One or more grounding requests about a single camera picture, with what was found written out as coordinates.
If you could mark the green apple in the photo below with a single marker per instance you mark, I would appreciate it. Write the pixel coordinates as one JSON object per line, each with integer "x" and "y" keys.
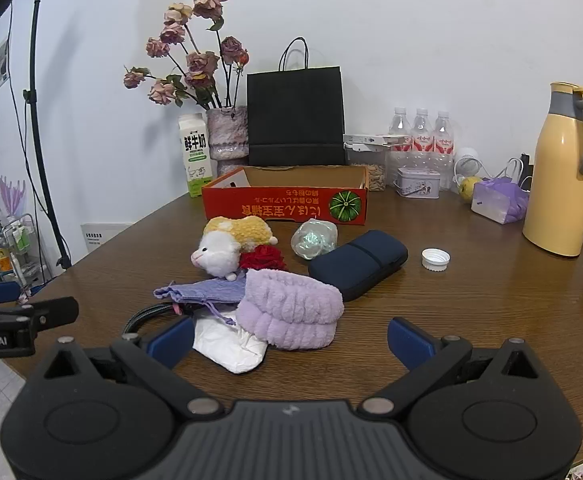
{"x": 469, "y": 187}

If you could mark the small black bottle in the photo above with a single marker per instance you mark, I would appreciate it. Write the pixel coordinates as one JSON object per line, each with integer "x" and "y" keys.
{"x": 524, "y": 165}

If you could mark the clear container of seeds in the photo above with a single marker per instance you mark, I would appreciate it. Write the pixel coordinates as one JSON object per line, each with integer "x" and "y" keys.
{"x": 371, "y": 172}

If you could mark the purple plastic bag pack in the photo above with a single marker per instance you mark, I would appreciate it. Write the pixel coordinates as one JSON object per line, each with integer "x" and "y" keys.
{"x": 496, "y": 202}

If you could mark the metal storage rack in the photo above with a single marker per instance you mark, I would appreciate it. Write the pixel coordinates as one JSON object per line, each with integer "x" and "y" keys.
{"x": 8, "y": 247}

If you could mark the printed tin box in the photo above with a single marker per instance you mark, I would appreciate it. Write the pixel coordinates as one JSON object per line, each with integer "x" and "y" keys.
{"x": 418, "y": 182}

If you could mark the orange cardboard box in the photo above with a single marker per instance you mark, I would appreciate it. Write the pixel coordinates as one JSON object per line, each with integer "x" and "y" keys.
{"x": 271, "y": 202}

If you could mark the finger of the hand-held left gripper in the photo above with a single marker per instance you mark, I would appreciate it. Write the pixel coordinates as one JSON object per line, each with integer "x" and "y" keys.
{"x": 56, "y": 312}

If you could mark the dried pink roses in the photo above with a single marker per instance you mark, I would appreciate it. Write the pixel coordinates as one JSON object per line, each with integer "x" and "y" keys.
{"x": 201, "y": 62}

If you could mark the purple fluffy headband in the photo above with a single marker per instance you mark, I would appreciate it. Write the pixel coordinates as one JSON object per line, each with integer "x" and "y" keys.
{"x": 291, "y": 310}

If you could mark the small white fan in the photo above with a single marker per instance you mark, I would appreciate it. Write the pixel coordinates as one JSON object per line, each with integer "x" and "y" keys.
{"x": 466, "y": 165}

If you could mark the yellow thermos jug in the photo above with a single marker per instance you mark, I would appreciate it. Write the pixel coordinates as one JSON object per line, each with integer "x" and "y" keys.
{"x": 556, "y": 185}

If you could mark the white flat carton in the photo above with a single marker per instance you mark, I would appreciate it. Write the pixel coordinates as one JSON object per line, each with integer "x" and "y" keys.
{"x": 376, "y": 139}

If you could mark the black light stand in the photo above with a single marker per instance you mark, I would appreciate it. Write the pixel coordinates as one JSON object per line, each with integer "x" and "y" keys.
{"x": 33, "y": 85}

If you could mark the purple plastic hanger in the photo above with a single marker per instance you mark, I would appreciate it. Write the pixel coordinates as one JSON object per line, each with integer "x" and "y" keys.
{"x": 8, "y": 192}

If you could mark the clear plastic bottle wrap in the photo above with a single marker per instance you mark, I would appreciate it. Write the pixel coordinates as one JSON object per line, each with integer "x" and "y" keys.
{"x": 421, "y": 161}

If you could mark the navy glasses case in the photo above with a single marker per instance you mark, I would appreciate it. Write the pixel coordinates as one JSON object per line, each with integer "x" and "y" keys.
{"x": 356, "y": 265}

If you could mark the red fabric flower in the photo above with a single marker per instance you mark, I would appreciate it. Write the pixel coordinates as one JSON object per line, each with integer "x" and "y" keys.
{"x": 261, "y": 258}

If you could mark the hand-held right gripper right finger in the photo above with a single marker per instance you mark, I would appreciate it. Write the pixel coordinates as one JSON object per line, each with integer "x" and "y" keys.
{"x": 411, "y": 345}

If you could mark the iridescent plastic ball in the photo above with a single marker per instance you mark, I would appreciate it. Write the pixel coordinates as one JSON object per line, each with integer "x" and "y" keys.
{"x": 314, "y": 240}

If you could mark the white cloth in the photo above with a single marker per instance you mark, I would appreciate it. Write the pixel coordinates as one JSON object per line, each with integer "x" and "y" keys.
{"x": 226, "y": 345}

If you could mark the white wall socket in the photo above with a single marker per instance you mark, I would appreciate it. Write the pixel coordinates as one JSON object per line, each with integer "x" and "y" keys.
{"x": 102, "y": 235}

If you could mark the pink glass vase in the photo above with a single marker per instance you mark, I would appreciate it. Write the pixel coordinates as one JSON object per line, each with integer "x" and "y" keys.
{"x": 227, "y": 135}

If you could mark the white yellow plush hamster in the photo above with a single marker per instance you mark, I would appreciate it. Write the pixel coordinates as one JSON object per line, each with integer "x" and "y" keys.
{"x": 219, "y": 252}

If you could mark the black paper bag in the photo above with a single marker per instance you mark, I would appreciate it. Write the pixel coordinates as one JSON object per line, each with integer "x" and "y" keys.
{"x": 296, "y": 115}

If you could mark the white bottle cap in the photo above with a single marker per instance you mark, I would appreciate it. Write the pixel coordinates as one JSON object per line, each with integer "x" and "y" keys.
{"x": 435, "y": 260}

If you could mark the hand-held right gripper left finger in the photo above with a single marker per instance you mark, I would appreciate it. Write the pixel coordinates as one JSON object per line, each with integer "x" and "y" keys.
{"x": 171, "y": 342}

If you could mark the white green milk carton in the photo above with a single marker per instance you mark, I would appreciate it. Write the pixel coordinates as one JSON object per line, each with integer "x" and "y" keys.
{"x": 196, "y": 155}

